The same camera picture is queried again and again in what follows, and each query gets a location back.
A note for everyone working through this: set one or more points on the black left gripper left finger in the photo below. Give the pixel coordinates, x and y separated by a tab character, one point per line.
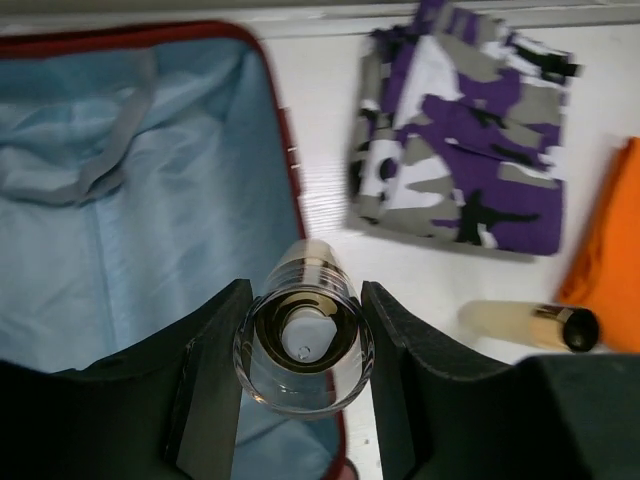
164	408

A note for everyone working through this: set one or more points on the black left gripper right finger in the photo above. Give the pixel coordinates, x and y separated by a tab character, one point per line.
445	411

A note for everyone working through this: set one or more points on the clear bottle with pump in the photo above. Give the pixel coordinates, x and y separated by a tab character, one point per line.
305	348

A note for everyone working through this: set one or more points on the yellow bottle with gold cap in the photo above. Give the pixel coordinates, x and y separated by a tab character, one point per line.
552	327

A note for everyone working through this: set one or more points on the orange garment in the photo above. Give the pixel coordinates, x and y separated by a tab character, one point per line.
604	274

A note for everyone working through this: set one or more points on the red hard-shell suitcase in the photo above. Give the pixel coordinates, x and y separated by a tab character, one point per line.
143	170

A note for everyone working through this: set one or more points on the purple camouflage garment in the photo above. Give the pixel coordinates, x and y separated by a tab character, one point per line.
458	128

